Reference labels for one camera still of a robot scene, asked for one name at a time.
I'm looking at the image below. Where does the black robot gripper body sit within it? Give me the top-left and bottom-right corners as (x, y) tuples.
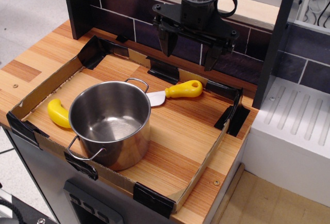
(152, 0), (238, 54)

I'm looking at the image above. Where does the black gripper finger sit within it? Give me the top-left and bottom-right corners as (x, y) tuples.
(158, 23), (177, 57)
(204, 45), (223, 71)

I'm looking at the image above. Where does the stainless steel pot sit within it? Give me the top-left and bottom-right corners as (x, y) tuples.
(69, 78), (151, 171)

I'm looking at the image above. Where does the cardboard fence with black tape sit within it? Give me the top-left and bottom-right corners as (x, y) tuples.
(1, 33), (257, 223)

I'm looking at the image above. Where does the white toy sink drainboard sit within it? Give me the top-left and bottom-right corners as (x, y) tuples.
(242, 78), (329, 206)

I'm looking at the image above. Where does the yellow toy banana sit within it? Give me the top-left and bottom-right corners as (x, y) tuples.
(47, 99), (71, 129)

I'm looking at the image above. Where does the yellow handled toy knife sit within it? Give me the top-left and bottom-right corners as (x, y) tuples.
(146, 80), (203, 107)

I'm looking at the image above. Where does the black braided cable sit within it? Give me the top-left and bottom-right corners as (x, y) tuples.
(0, 198), (29, 224)

